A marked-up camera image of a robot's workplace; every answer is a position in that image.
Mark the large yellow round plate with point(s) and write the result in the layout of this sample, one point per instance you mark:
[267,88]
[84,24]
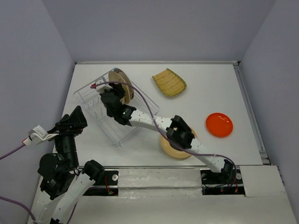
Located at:
[171,151]

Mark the small beige flower plate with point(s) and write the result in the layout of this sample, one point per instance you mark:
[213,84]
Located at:
[126,99]

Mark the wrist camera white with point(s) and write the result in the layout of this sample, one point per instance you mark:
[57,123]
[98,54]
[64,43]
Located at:
[38,135]
[100,85]

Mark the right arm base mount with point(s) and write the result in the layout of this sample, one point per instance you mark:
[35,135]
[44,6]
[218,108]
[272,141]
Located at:
[213,184]

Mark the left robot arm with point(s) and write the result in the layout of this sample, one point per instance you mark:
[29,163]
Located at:
[61,187]

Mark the beige floral square plate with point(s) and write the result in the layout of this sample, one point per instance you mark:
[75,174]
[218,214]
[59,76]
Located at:
[113,76]

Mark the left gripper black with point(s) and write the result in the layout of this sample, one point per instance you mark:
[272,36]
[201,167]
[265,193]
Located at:
[77,118]

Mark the green rimmed white plate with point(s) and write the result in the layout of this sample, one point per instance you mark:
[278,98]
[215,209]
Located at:
[127,80]

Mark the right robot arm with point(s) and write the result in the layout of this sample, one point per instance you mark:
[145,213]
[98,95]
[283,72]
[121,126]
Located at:
[174,130]

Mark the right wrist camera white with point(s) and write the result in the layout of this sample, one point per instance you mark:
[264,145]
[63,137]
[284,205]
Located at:
[100,85]

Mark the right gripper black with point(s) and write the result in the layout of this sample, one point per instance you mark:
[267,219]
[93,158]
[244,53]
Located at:
[118,89]

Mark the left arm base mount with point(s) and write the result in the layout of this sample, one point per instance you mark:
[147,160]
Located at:
[107,186]

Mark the yellow bamboo pattern plate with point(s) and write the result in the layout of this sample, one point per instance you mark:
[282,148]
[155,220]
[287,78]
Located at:
[169,83]

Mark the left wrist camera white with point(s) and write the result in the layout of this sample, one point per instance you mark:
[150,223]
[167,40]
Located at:
[38,135]

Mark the clear wire dish rack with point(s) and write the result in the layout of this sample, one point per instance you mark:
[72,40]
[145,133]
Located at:
[117,133]

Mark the orange round plate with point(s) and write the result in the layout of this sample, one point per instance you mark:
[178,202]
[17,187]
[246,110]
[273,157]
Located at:
[219,125]

